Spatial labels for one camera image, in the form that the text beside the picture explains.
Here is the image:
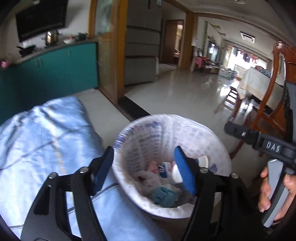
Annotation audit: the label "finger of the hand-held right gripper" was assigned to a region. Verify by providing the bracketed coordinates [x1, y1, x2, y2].
[224, 122, 260, 150]

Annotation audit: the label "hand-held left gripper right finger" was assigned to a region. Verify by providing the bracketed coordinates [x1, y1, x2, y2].
[173, 146, 266, 241]

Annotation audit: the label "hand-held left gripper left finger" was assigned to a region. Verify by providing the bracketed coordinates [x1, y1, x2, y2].
[20, 146, 115, 241]

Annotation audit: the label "white blue milk carton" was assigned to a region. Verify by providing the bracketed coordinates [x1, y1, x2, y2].
[172, 155, 210, 183]

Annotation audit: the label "white cardboard box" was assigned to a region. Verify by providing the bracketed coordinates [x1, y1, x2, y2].
[158, 162, 173, 178]

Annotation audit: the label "light blue packet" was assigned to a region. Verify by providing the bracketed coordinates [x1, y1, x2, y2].
[151, 186, 177, 207]

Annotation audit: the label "pink plastic bag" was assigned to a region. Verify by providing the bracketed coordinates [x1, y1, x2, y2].
[148, 160, 160, 173]

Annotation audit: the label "white printed bin liner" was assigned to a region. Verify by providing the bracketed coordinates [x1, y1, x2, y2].
[112, 113, 232, 219]

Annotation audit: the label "person's right hand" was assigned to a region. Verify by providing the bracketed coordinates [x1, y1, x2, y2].
[258, 167, 296, 222]

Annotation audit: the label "carved wooden chair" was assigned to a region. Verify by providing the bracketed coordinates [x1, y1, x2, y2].
[228, 42, 296, 160]

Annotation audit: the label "wooden stool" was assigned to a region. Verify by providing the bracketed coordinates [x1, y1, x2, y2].
[214, 80, 240, 114]

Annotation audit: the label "dining table with tablecloth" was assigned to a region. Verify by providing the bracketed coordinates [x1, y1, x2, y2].
[238, 67, 285, 109]

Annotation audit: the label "blue checked tablecloth table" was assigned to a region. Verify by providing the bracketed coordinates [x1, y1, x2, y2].
[0, 96, 171, 241]

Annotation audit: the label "group of wooden chairs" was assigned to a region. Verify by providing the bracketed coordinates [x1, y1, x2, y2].
[192, 53, 220, 75]

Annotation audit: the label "ceiling air vent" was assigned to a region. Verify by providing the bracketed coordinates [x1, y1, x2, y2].
[240, 31, 257, 44]

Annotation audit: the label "green vine garland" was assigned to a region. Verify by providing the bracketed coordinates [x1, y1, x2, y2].
[201, 21, 208, 52]

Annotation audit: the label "teal base cabinets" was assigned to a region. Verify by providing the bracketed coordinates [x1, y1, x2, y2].
[0, 42, 99, 118]

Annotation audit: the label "wooden framed glass door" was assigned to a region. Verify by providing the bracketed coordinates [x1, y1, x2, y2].
[89, 0, 129, 106]

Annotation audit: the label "brown wooden door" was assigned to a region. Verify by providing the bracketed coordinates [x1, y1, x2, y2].
[162, 20, 184, 67]

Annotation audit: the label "grey refrigerator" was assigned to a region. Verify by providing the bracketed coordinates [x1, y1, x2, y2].
[124, 0, 162, 87]

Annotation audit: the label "steel cooking pot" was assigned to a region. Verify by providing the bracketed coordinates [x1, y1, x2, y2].
[45, 30, 59, 47]

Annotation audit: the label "black wok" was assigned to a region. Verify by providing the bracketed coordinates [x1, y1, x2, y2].
[16, 44, 36, 56]

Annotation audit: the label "wall television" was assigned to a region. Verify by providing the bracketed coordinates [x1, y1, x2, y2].
[15, 0, 70, 43]

